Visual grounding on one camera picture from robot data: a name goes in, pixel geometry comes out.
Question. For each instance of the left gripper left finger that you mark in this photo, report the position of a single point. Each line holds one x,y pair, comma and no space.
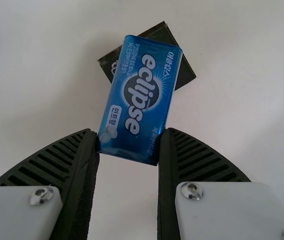
56,175

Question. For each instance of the blue box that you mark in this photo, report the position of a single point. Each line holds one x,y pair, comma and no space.
141,100

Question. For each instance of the small square scanner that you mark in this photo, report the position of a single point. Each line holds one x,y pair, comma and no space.
156,33

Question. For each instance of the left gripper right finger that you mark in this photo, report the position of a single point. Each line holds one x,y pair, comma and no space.
194,170

